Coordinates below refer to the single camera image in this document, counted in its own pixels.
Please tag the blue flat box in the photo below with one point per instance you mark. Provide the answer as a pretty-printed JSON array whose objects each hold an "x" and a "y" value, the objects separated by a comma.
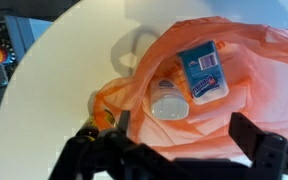
[{"x": 27, "y": 33}]

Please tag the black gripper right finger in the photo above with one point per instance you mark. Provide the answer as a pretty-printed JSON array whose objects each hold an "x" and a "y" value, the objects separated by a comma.
[{"x": 247, "y": 133}]

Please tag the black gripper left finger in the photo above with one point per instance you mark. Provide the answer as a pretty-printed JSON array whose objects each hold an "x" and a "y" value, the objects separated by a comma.
[{"x": 124, "y": 122}]

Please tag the blue white mentos container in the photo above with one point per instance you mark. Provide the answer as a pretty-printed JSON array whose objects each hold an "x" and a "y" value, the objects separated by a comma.
[{"x": 204, "y": 71}]

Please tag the tall white plastic container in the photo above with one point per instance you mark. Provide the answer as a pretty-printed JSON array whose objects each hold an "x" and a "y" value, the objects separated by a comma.
[{"x": 167, "y": 103}]

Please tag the yellow capped dark bottle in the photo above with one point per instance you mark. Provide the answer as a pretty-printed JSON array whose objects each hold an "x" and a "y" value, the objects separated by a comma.
[{"x": 95, "y": 128}]

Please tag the orange plastic bag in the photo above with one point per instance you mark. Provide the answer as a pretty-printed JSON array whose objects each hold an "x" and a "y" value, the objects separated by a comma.
[{"x": 260, "y": 86}]

